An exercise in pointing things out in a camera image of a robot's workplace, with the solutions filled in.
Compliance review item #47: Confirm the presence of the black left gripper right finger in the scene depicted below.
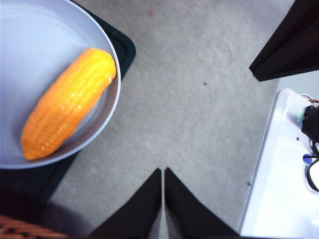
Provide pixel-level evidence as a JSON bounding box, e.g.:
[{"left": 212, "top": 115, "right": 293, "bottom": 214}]
[{"left": 164, "top": 167, "right": 241, "bottom": 239}]

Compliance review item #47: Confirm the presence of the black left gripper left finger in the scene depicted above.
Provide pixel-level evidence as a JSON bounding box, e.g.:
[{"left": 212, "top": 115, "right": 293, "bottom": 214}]
[{"left": 89, "top": 168, "right": 162, "bottom": 239}]

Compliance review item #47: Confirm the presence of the yellow corn cob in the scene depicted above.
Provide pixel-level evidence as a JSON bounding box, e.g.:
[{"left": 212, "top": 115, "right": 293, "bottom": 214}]
[{"left": 20, "top": 48, "right": 117, "bottom": 160}]

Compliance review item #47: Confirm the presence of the blue round plate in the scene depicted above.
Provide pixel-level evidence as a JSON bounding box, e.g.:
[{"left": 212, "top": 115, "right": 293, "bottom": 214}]
[{"left": 0, "top": 0, "right": 122, "bottom": 170}]

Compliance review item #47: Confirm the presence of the brown wicker basket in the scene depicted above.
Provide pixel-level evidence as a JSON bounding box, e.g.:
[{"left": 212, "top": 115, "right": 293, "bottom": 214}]
[{"left": 0, "top": 215, "right": 69, "bottom": 239}]

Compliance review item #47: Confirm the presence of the black connector module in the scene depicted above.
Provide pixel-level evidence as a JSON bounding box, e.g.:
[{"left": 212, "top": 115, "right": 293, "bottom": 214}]
[{"left": 301, "top": 104, "right": 319, "bottom": 144}]

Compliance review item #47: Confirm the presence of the black flat tray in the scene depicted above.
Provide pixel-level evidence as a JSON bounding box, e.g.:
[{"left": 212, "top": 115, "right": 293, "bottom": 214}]
[{"left": 0, "top": 0, "right": 137, "bottom": 225}]

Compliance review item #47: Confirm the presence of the black looped cable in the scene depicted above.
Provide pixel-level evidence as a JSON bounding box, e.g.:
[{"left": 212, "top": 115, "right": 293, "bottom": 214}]
[{"left": 305, "top": 158, "right": 319, "bottom": 193}]

